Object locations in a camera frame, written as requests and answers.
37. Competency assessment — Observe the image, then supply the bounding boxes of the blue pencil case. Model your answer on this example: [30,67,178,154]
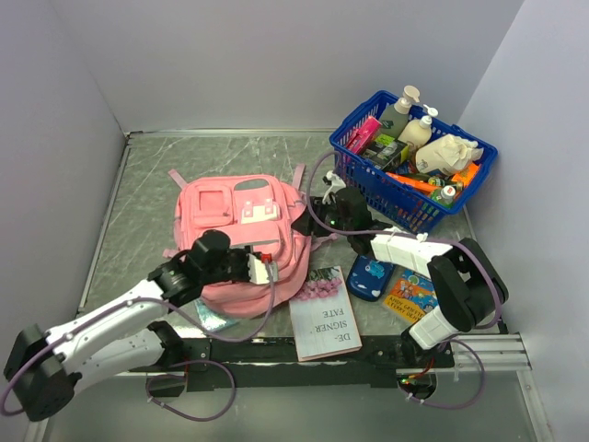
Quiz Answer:
[346,255,395,302]

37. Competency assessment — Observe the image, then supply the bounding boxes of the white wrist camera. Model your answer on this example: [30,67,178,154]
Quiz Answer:
[248,252,279,285]
[322,170,346,204]

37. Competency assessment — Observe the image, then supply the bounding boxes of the orange packet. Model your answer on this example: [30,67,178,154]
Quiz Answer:
[387,172,439,193]

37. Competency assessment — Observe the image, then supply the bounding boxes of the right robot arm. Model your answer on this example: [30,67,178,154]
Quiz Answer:
[292,187,509,366]

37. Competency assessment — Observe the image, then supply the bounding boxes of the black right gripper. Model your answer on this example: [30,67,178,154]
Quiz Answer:
[290,196,353,238]

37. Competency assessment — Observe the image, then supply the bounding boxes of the blue plastic basket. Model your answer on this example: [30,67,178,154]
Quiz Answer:
[329,90,498,233]

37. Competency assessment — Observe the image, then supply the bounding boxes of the cream pump bottle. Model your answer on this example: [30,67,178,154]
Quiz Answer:
[398,105,439,151]

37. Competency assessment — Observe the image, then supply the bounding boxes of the pink box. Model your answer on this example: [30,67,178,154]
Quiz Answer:
[346,116,381,154]

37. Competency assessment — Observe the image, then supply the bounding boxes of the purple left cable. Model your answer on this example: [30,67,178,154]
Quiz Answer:
[0,260,277,423]

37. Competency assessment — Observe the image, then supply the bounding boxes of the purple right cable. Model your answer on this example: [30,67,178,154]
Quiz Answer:
[306,150,503,410]

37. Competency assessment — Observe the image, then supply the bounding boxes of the pink school backpack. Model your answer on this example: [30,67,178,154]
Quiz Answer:
[164,164,313,319]

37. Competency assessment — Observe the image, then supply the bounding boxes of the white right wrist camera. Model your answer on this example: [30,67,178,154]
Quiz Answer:
[322,170,346,204]

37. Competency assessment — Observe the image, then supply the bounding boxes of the purple cable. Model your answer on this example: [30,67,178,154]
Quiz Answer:
[0,260,277,423]
[306,150,503,410]

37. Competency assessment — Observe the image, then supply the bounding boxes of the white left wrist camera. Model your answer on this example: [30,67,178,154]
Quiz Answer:
[248,252,279,285]

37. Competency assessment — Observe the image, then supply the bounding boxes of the black green box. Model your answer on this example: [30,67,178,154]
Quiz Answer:
[362,134,409,172]

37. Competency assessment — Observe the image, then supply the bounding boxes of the white book pink flowers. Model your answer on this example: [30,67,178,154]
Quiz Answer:
[289,266,362,362]

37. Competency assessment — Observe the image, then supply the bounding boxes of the orange snack pack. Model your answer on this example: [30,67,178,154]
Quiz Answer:
[451,163,479,188]

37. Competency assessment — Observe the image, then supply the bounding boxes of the green bottle red cap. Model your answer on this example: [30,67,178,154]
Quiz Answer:
[430,185,459,208]

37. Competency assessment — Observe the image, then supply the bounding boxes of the beige cloth bag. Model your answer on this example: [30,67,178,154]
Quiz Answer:
[415,134,484,176]

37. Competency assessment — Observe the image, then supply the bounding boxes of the teal hardcover book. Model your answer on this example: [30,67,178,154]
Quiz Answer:
[194,298,239,332]

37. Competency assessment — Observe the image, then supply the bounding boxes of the grey pump bottle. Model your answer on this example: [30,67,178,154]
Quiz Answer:
[379,85,421,139]

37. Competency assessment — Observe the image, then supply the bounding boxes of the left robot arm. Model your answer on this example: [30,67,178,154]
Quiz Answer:
[1,230,259,422]

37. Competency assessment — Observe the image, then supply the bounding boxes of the yellow children's book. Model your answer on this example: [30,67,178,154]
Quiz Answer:
[383,270,438,323]

